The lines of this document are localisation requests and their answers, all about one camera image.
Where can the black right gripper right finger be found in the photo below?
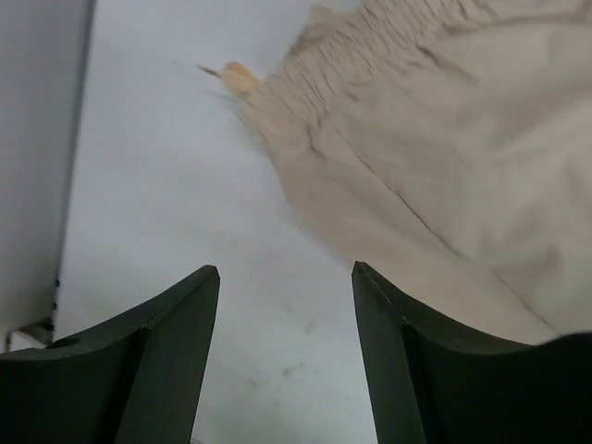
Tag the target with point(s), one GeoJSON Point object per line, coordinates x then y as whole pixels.
{"type": "Point", "coordinates": [432, 379]}

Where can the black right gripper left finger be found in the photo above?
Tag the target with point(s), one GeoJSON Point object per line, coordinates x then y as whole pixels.
{"type": "Point", "coordinates": [135, 378]}

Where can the beige cargo trousers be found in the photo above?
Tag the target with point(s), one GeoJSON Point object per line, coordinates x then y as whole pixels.
{"type": "Point", "coordinates": [447, 144]}

